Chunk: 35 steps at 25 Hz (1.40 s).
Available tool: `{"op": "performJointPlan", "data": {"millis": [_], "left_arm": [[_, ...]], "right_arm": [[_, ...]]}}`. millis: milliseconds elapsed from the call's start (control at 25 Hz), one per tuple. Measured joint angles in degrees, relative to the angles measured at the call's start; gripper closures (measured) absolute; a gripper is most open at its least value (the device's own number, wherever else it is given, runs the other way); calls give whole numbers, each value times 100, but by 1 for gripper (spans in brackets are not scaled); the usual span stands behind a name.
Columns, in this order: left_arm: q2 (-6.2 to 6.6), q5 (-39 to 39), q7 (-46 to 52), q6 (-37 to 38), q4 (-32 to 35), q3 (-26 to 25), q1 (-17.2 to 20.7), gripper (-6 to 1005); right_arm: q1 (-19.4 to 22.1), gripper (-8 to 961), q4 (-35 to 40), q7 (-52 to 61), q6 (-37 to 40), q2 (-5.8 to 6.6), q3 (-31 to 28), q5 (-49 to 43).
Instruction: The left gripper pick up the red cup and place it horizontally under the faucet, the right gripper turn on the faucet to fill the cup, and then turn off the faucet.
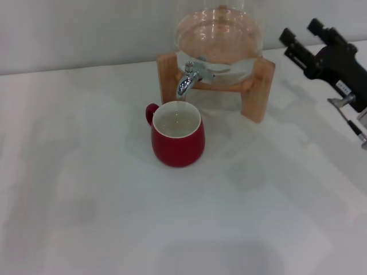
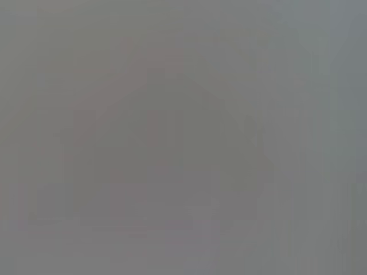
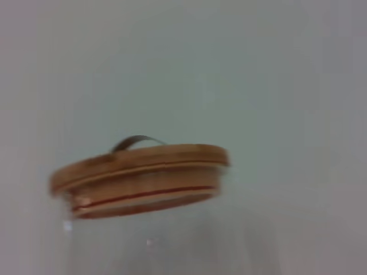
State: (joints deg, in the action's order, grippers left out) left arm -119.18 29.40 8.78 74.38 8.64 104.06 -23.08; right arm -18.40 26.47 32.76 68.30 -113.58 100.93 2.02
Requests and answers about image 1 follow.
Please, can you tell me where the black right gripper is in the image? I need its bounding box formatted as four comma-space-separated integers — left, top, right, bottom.
279, 18, 367, 113

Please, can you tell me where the red cup white inside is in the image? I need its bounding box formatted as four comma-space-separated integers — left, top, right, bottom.
145, 100, 206, 168

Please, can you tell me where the chrome faucet tap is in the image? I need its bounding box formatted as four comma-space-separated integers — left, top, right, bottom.
175, 61, 216, 100

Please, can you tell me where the wooden dispenser stand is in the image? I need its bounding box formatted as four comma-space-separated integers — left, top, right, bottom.
156, 53, 276, 124

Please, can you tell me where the clear glass dispenser jar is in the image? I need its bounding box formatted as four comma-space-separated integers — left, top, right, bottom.
174, 0, 265, 84

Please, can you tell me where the black cable with silver plugs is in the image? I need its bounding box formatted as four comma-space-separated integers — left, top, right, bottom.
327, 94, 367, 150

